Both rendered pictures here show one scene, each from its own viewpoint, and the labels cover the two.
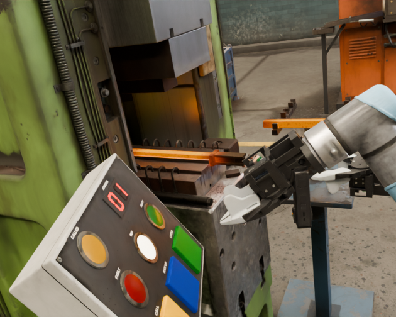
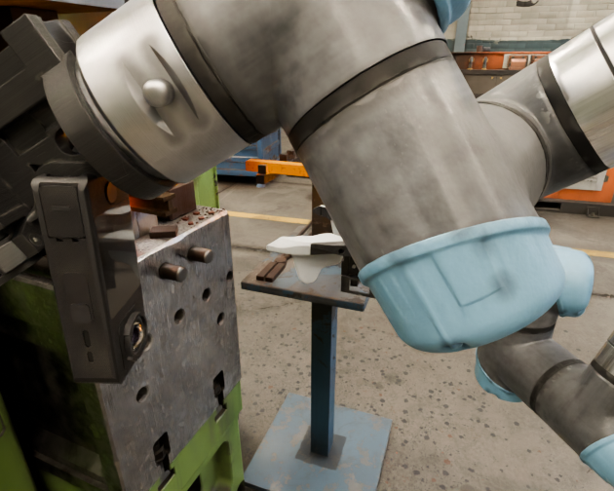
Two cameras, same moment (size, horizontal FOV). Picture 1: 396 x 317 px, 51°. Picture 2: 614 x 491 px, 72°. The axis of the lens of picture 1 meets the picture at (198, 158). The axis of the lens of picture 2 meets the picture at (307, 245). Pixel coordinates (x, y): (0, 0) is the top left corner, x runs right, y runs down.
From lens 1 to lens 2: 0.57 m
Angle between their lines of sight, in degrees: 8
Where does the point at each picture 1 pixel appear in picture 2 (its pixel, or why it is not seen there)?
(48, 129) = not seen: outside the picture
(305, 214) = (93, 341)
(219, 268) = (98, 401)
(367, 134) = (296, 21)
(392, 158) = (390, 142)
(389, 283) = (413, 409)
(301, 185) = (61, 231)
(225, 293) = (113, 445)
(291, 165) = (31, 152)
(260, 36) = not seen: hidden behind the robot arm
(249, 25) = not seen: hidden behind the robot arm
